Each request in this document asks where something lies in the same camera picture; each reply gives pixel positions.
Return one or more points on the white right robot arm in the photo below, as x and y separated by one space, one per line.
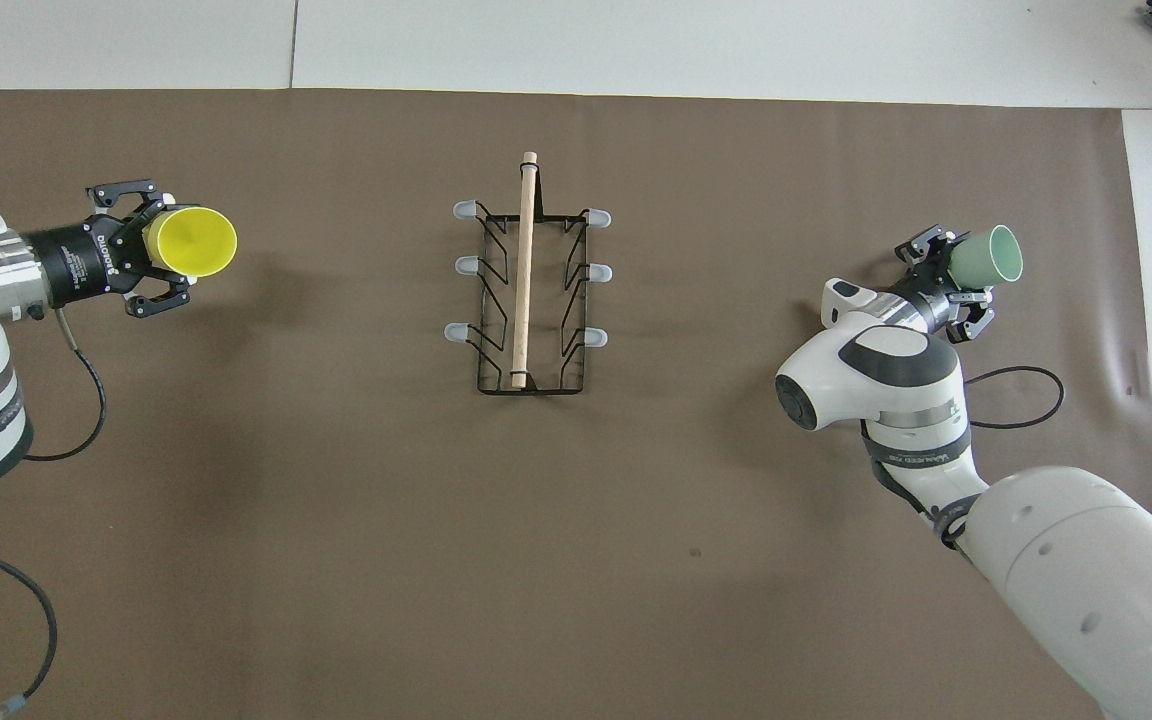
1086 560

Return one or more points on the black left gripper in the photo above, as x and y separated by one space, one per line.
76 262

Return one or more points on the pale green plastic cup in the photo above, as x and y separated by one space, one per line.
986 257

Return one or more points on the yellow plastic cup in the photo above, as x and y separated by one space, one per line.
191 242

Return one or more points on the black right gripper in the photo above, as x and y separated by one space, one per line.
926 290

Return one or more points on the brown paper table mat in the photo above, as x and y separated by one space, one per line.
336 550

